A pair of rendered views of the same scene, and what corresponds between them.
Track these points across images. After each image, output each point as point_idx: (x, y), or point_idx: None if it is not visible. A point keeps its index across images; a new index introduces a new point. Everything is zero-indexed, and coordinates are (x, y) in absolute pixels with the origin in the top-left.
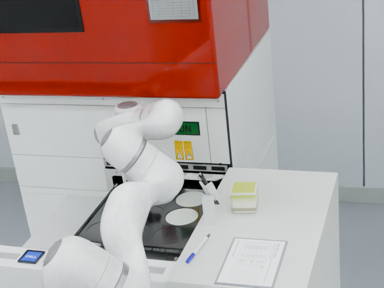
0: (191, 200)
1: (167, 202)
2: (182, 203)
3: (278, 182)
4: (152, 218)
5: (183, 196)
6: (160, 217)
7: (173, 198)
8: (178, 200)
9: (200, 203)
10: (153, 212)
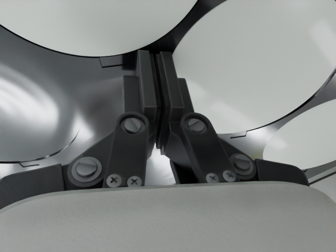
0: (311, 147)
1: (246, 127)
2: (276, 150)
3: None
4: (146, 181)
5: (327, 115)
6: (171, 184)
7: (285, 114)
8: (286, 130)
9: (316, 163)
10: (162, 160)
